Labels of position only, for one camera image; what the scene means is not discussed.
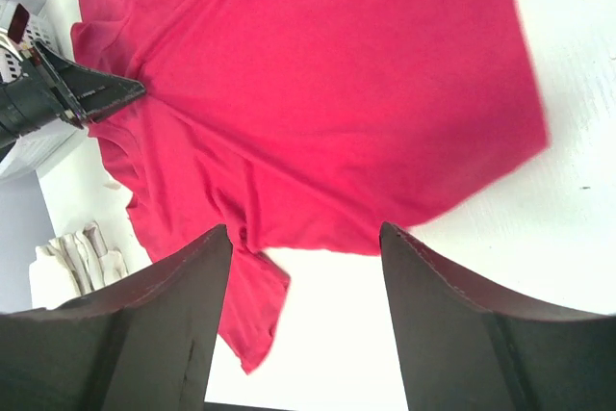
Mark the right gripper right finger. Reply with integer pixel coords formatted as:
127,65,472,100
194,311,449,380
379,223,615,410

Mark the white t shirt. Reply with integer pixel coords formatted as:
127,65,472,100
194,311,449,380
29,222,129,309

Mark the white plastic laundry basket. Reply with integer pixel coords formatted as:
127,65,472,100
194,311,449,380
0,0,92,186

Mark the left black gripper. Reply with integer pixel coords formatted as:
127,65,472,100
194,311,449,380
1,39,145,151

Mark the pink t shirt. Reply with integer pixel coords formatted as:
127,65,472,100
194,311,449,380
71,0,548,372

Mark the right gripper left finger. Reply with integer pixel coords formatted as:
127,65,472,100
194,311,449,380
1,225,232,410

